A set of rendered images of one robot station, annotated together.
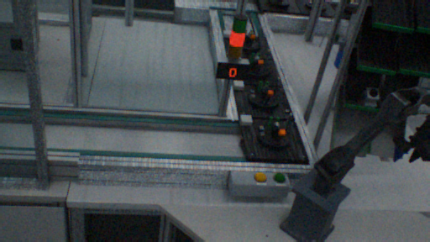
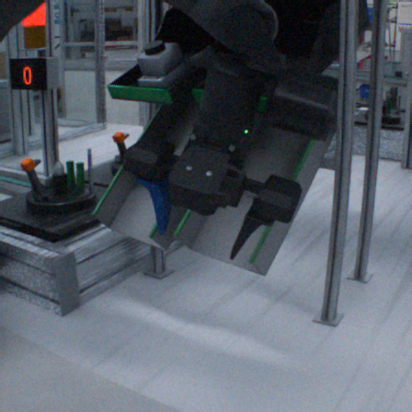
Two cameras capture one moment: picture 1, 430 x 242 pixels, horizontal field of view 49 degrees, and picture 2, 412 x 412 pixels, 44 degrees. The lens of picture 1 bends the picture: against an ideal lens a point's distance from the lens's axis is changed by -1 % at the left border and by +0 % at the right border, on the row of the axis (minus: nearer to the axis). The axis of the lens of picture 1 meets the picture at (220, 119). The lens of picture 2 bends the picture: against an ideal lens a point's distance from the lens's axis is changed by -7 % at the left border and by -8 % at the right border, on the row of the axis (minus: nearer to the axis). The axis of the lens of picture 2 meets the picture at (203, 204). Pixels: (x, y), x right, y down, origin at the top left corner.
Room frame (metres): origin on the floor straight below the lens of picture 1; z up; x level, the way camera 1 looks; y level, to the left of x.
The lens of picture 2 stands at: (0.97, -1.08, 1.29)
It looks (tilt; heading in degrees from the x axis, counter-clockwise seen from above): 19 degrees down; 43
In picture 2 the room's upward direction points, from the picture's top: straight up
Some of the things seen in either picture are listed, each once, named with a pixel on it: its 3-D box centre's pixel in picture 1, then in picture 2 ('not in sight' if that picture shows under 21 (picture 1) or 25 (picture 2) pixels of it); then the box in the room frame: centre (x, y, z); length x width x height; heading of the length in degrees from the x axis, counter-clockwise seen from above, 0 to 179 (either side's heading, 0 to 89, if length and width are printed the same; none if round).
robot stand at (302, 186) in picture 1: (313, 209); not in sight; (1.15, -0.36, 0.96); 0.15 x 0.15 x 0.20; 56
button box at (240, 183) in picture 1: (259, 184); not in sight; (1.26, -0.17, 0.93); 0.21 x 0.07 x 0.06; 101
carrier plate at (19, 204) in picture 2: (272, 140); (62, 207); (1.49, -0.22, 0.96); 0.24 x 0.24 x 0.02; 11
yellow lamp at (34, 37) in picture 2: (235, 49); (34, 37); (1.56, -0.01, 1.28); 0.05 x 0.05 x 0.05
